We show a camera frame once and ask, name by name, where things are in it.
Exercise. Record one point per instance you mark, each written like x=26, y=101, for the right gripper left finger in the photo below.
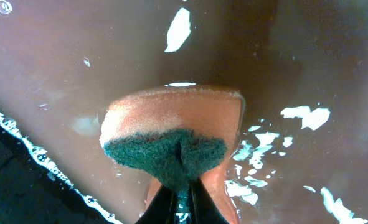
x=162, y=209

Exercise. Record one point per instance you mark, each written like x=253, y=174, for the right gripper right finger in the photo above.
x=202, y=209

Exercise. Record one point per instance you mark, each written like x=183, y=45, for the red black sponge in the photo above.
x=177, y=135

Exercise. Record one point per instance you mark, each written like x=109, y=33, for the black water tray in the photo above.
x=283, y=83

